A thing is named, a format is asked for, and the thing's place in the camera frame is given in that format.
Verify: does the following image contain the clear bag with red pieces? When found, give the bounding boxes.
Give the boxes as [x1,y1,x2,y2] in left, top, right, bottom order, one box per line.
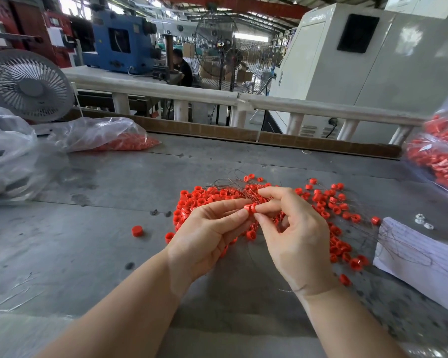
[48,116,161,153]

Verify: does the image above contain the person's left forearm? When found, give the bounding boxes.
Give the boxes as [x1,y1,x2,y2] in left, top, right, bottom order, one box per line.
[37,268,191,358]

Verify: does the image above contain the black pedestal fan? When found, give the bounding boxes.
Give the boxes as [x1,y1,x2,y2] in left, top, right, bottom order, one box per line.
[220,44,246,127]

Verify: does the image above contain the pile of red plastic rings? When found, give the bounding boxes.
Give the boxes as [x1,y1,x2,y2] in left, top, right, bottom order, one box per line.
[164,173,383,288]

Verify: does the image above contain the white desk fan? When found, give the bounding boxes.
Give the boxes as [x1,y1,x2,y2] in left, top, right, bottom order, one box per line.
[0,49,77,123]

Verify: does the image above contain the red industrial machine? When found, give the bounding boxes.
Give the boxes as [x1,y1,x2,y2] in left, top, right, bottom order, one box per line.
[0,2,77,69]

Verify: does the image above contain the brown wooden board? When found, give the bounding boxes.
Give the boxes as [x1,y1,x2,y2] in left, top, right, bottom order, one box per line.
[63,108,403,160]

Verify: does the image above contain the crumpled clear plastic bag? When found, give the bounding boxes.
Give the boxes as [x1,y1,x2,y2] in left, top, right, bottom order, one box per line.
[0,102,49,206]

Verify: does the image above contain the bundle of thin metal wires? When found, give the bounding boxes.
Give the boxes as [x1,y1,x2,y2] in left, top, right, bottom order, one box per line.
[205,177,300,291]

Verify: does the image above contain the blue industrial machine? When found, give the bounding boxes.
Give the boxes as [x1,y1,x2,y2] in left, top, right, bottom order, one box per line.
[84,9,164,75]

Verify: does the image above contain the person's right hand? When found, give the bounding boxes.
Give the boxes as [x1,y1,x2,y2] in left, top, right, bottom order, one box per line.
[248,186,340,297]

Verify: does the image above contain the large grey machine cabinet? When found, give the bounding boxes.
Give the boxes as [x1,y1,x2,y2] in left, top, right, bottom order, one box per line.
[269,0,448,145]

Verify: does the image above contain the white metal railing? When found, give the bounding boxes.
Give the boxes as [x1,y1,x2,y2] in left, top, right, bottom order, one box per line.
[62,66,430,146]

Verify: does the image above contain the white paper sheet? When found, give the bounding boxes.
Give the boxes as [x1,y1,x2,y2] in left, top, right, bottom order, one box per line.
[373,217,448,318]

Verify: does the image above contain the person's left hand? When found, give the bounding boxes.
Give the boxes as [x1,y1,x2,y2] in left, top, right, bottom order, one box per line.
[164,197,253,295]

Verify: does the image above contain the large clear bag red pieces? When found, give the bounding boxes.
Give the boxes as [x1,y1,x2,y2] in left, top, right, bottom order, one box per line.
[403,80,448,197]

